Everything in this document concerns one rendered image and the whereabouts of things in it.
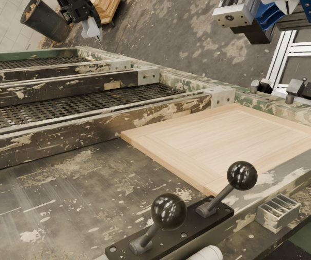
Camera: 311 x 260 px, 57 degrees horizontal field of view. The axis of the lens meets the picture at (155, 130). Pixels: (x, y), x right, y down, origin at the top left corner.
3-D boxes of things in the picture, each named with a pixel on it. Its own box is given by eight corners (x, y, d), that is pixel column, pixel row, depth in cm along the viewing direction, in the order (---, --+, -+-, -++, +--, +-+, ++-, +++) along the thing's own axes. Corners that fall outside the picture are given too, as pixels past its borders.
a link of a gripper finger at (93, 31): (92, 48, 99) (78, 23, 94) (103, 40, 102) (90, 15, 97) (96, 48, 97) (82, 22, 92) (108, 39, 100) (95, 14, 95)
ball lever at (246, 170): (218, 220, 45) (269, 175, 35) (201, 230, 42) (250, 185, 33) (204, 199, 46) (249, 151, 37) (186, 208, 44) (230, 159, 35)
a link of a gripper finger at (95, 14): (93, 30, 99) (80, 5, 94) (96, 27, 100) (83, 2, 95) (100, 28, 95) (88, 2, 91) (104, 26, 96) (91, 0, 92)
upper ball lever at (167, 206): (157, 256, 38) (200, 212, 28) (133, 270, 36) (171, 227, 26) (142, 230, 39) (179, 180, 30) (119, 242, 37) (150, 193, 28)
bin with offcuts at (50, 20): (77, 19, 479) (42, -8, 435) (64, 45, 472) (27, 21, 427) (63, 22, 516) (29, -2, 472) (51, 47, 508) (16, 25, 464)
